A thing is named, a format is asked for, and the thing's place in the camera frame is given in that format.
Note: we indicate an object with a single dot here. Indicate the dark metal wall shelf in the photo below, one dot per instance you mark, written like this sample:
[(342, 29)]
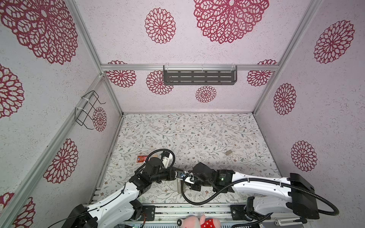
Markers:
[(201, 77)]

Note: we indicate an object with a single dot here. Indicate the black wire wall basket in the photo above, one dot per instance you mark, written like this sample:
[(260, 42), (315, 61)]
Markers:
[(91, 115)]

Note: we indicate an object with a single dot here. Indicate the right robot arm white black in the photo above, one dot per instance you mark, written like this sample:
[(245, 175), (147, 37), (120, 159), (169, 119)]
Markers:
[(286, 195)]

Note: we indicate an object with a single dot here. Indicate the red card box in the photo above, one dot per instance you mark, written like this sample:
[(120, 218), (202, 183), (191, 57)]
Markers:
[(141, 158)]

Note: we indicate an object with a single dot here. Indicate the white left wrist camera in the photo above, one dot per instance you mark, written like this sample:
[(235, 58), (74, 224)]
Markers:
[(167, 159)]

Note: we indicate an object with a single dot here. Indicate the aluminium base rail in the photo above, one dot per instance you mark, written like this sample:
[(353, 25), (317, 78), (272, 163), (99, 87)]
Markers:
[(166, 216)]

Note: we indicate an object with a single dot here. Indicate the pink plush toy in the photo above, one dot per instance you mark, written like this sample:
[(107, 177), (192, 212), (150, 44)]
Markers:
[(198, 222)]

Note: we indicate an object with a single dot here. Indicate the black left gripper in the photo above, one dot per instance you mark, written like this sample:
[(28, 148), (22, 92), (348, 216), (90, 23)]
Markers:
[(171, 175)]

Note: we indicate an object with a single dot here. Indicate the beige remote control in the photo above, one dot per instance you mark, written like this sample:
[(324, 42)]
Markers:
[(180, 189)]

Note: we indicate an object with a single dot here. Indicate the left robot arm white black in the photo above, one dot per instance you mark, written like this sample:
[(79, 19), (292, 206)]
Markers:
[(123, 204)]

